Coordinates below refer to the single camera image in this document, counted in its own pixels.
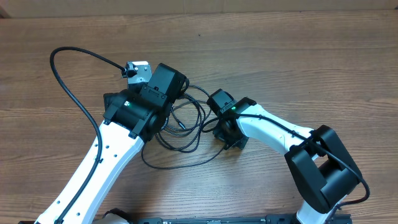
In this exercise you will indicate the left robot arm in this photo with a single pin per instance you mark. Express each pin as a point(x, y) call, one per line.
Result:
point(132, 117)

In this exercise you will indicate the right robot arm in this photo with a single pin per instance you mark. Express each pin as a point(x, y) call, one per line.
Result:
point(323, 170)

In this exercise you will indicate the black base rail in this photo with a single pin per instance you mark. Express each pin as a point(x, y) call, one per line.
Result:
point(116, 215)

